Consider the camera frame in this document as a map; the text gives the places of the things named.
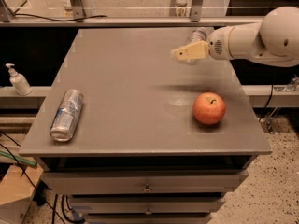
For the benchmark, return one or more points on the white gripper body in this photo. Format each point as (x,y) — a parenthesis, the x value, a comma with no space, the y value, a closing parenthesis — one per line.
(219,45)

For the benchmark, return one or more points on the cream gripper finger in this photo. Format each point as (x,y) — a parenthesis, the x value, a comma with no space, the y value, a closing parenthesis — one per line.
(192,51)

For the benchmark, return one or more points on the clear plastic water bottle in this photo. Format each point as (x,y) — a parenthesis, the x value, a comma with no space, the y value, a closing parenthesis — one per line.
(197,35)

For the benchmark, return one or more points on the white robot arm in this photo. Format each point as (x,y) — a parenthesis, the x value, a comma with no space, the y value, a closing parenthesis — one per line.
(273,41)

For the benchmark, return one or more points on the silver redbull can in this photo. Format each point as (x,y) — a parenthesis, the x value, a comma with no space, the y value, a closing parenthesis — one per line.
(66,118)

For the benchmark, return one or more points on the white pump dispenser bottle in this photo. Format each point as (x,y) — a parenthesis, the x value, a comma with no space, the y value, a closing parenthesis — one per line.
(18,81)

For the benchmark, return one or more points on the red apple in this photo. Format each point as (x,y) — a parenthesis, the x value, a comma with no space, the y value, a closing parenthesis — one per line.
(209,108)

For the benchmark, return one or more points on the grey drawer cabinet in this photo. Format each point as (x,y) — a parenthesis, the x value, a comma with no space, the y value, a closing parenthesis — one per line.
(137,110)

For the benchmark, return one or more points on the top grey drawer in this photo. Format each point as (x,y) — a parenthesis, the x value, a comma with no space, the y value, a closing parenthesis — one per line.
(95,183)

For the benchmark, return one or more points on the grey drawer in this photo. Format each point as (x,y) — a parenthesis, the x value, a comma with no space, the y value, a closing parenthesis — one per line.
(95,183)
(146,204)
(151,219)

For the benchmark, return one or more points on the middle grey drawer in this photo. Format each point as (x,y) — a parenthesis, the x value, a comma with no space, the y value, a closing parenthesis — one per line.
(146,204)

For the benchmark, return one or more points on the bottom grey drawer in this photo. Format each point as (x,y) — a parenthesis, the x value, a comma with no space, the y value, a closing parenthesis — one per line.
(151,219)

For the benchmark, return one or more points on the green rod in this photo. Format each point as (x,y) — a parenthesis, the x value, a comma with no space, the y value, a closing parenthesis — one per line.
(19,159)

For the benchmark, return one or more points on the cardboard box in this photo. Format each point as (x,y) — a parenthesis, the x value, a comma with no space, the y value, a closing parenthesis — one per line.
(16,195)

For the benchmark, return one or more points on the right metal bracket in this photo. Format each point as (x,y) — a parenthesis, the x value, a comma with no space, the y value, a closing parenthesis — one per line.
(196,10)

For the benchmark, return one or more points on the metal bracket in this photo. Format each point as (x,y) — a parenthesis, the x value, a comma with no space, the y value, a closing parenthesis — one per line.
(196,10)
(77,8)

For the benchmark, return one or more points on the left metal bracket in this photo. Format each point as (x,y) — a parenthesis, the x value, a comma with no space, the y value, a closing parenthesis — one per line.
(77,8)

